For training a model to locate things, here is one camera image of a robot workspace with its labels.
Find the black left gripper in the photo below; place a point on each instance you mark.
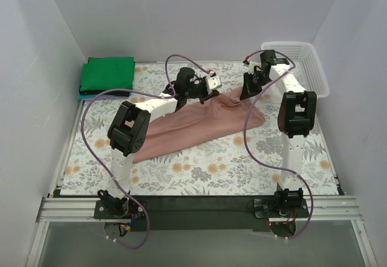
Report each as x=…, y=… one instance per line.
x=204, y=91

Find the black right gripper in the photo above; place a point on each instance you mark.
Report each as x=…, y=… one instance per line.
x=250, y=83

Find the pink t shirt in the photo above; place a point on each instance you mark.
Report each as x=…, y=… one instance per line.
x=197, y=123

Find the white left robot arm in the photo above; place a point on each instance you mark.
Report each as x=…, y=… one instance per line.
x=128, y=130

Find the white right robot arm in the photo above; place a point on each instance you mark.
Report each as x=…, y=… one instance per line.
x=296, y=118

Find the white plastic basket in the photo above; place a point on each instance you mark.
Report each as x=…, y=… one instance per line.
x=308, y=72

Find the floral patterned table mat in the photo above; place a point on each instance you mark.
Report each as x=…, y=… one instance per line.
x=218, y=167

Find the dark folded t shirt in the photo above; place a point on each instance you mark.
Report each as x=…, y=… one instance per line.
x=117, y=91

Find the green folded t shirt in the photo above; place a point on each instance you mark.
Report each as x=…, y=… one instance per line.
x=100, y=74

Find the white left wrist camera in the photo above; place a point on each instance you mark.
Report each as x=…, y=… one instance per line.
x=213, y=82

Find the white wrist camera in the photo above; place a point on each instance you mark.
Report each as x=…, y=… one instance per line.
x=213, y=82
x=252, y=66

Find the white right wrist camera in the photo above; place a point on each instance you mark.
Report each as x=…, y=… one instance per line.
x=252, y=66

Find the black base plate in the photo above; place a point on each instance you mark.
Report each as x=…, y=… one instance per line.
x=166, y=213

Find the aluminium frame rail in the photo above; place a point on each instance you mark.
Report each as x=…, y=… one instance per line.
x=83, y=209

